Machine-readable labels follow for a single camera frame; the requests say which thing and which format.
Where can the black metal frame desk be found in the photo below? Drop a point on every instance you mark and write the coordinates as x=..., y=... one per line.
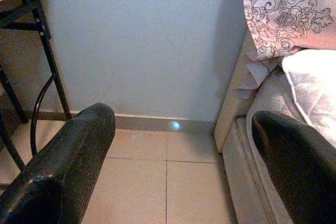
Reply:
x=44, y=35

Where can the white quilted bed sheet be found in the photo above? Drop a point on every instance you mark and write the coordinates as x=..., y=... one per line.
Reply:
x=315, y=85

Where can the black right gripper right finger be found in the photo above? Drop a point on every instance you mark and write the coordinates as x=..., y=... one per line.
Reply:
x=302, y=176

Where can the white grey paisley quilt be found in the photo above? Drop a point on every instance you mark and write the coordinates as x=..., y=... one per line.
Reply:
x=288, y=11

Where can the beige quilted mattress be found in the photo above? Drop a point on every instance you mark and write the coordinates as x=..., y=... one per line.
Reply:
x=267, y=98

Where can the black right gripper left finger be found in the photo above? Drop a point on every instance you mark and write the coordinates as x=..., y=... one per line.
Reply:
x=65, y=161

